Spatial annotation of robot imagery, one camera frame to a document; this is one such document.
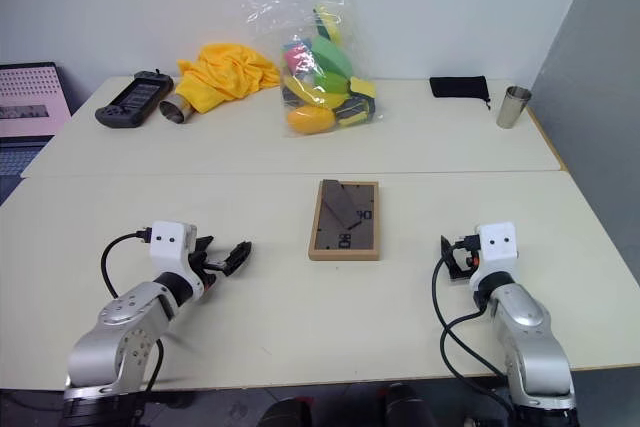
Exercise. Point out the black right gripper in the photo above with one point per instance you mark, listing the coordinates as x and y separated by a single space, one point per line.
466 253

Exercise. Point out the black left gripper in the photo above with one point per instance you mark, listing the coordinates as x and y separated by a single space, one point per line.
206 267

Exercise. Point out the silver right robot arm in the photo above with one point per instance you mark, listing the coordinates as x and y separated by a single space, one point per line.
530 332

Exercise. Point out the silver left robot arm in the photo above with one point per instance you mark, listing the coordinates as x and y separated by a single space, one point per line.
130 317

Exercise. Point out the short metal cup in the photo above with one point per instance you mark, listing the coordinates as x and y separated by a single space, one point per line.
175 109

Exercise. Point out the yellow egg-shaped toy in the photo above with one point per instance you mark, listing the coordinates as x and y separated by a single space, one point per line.
310 120

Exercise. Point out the tall metal cup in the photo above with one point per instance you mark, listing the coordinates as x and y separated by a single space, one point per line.
512 107

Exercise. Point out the black handheld game console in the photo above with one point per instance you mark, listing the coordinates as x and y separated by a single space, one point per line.
132 99

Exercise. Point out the yellow cloth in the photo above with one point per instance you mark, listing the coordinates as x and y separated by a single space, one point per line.
225 74

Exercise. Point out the dark rounded shape with red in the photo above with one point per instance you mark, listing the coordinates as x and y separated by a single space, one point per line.
292 412

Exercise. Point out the yellow square sponge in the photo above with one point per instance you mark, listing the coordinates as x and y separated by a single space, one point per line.
363 87

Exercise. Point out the pink sponge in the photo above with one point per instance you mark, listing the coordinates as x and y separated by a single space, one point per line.
296 59

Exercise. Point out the clear plastic bag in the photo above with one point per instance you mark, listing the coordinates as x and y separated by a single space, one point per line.
325 62

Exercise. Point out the large green foam block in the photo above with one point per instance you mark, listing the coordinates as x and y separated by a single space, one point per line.
330 54

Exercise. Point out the laptop with pink screen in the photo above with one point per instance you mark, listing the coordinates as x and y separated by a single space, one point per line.
27 102

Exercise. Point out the yellow green sponge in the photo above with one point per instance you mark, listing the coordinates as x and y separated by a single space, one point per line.
331 27

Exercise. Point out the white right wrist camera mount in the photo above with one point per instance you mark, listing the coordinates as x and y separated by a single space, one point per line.
497 243

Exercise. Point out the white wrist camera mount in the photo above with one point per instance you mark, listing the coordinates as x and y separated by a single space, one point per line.
497 243
167 243

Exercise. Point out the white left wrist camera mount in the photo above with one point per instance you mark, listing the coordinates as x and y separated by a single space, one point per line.
167 243

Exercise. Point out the wooden framed gray board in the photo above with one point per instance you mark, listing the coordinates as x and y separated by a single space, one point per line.
345 219

